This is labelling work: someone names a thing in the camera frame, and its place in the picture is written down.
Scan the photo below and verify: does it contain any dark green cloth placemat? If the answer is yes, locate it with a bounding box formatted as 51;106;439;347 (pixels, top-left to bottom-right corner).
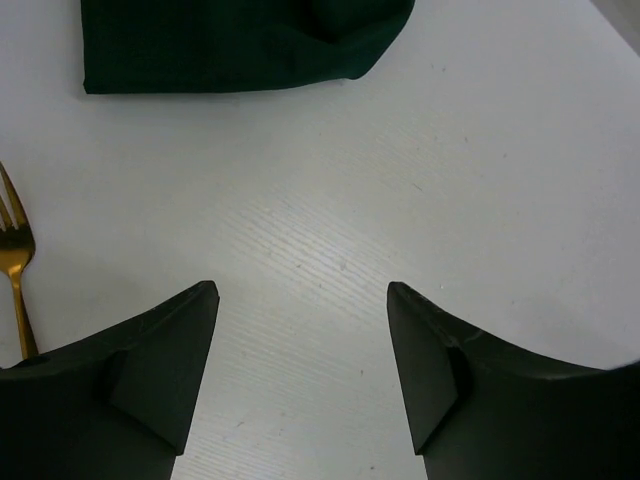
81;0;414;94

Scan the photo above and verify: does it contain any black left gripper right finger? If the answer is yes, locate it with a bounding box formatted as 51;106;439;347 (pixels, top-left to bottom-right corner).
387;282;639;479

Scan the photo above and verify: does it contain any gold fork dark handle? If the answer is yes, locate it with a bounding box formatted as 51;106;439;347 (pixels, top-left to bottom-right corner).
1;165;39;360

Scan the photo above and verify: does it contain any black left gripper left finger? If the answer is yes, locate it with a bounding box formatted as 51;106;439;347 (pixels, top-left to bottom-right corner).
1;280;220;479

